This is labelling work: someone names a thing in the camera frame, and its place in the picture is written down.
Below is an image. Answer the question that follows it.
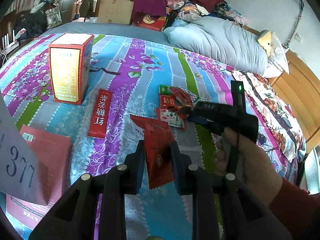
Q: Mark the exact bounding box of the grey wall conduit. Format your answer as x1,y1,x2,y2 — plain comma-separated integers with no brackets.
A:
284,0,305,49

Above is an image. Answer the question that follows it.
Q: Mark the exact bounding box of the long flat red box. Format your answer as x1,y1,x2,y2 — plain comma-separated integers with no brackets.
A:
87,88,112,139

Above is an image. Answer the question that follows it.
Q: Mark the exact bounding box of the small red snack packet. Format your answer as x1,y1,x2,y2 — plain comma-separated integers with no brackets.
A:
160,95,176,108

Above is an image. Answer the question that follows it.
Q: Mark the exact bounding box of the grey numbered paper sheet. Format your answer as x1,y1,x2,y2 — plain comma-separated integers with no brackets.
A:
0,96,49,207

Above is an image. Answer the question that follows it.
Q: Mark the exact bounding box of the white router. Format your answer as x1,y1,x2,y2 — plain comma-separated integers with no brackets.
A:
1,30,21,48

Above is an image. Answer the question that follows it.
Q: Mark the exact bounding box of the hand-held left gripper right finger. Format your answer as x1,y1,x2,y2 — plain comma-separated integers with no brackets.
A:
171,141,292,240

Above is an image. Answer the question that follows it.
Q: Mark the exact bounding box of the red gift box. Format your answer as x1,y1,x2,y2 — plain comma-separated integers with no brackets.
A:
132,14,167,32

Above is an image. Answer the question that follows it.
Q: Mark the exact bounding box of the wooden headboard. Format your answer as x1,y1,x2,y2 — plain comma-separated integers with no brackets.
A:
244,25,320,153

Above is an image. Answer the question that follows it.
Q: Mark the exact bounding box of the floral pillow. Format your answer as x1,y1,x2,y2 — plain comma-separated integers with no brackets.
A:
231,70,307,163

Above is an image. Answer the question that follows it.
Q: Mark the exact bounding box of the yellow cloth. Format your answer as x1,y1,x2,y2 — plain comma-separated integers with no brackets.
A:
257,30,274,57

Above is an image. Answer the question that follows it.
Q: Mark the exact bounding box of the dark red snack packet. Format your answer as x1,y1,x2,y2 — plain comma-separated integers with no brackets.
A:
144,124,175,190

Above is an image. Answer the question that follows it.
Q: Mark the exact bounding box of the light blue duvet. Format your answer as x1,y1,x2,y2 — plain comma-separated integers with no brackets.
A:
164,17,272,77

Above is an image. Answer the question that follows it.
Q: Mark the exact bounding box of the large cardboard box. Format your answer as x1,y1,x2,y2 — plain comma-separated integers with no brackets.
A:
98,0,139,25

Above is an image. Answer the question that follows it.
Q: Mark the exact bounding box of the green red snack packet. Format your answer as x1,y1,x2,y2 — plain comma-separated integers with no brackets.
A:
159,84,198,103

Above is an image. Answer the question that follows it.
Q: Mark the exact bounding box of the white pillow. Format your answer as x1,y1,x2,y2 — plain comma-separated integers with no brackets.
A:
262,34,290,78

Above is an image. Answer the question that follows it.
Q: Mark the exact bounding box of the dark clothes pile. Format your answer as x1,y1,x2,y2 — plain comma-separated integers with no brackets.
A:
12,0,50,40

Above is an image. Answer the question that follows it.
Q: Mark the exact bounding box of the large flat red box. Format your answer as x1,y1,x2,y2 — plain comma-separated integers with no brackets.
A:
5,124,73,230

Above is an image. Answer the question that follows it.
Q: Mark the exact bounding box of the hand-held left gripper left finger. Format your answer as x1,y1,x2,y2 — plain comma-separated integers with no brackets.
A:
29,140,145,240

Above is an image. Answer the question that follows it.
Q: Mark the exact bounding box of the tall orange red box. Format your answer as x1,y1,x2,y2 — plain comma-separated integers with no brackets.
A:
48,33,95,105

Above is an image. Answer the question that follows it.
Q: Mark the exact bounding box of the printed shopping bag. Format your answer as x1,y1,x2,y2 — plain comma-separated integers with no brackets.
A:
45,6,62,29

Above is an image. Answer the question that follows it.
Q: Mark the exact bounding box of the hanging dark jacket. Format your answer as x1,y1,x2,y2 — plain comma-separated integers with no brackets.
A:
80,0,95,22

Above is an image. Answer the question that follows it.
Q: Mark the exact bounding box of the maroon cloth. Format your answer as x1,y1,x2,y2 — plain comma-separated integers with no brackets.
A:
130,0,168,20

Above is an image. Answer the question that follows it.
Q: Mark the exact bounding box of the person's right hand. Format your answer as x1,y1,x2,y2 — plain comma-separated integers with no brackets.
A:
215,126,284,207

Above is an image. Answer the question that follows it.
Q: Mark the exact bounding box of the colourful clothes pile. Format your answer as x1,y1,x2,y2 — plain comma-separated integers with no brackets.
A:
166,0,247,27

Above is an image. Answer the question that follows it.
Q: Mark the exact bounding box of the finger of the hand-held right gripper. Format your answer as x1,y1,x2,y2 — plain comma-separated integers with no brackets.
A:
192,101,215,112
187,115,215,130

